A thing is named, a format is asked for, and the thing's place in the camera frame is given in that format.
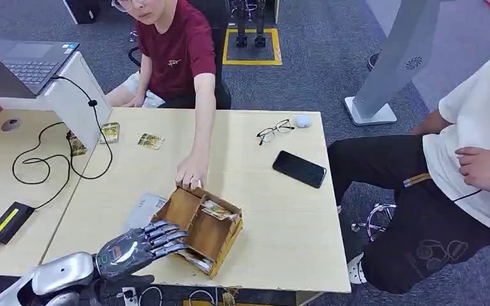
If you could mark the person's left hand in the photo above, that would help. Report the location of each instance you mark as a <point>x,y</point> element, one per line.
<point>486,169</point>
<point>192,173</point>

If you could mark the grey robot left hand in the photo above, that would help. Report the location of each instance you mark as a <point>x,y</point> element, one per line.
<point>126,253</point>

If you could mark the wooden compartment card box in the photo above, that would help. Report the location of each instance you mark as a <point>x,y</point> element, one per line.
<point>207,236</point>

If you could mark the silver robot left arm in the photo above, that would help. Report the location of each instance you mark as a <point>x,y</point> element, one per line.
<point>59,270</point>

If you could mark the person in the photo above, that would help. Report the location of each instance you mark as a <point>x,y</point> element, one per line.
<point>177,55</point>
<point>473,126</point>

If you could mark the white power strip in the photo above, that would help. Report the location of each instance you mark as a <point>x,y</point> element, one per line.
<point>130,297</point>

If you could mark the silver card stack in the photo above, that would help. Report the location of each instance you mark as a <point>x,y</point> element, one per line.
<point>234,216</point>
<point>198,262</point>

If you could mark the yellow card pack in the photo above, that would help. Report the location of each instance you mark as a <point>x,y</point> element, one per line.
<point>109,133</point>

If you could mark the black framed eyeglasses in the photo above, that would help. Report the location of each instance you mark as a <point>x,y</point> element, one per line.
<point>286,127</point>

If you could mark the black smartphone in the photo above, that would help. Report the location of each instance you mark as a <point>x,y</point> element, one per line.
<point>299,169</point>

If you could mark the yellow box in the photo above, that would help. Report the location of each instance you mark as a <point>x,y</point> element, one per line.
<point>227,300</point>

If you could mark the dark printed card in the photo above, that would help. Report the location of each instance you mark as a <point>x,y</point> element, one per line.
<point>77,145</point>

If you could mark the white earbuds case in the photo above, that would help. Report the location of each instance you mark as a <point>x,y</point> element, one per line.
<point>303,121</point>

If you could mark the black office chair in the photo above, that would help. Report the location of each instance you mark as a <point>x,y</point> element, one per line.
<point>223,55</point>

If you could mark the black power adapter yellow label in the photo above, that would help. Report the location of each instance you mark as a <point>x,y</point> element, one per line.
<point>8,221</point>

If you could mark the chrome stool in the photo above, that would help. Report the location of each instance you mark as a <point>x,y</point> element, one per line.
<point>372,221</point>

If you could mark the yellow bordered floor mat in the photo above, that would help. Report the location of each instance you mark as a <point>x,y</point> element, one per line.
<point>251,54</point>

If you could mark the black robot legs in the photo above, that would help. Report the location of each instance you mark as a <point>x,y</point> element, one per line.
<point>241,39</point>

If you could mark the white pillar stand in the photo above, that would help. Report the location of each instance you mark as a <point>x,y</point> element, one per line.
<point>393,55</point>

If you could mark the black round floor object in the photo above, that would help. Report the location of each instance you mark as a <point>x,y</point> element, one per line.
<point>372,61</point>

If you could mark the grey round desk grommet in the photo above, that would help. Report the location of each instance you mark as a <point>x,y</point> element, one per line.
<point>10,124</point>

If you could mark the clear framed eyeglasses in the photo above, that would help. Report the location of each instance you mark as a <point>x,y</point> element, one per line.
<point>120,5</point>

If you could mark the black cabinet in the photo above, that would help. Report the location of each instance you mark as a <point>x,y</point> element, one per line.
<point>84,10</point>

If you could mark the grey laptop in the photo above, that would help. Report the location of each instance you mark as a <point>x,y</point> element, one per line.
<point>29,63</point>

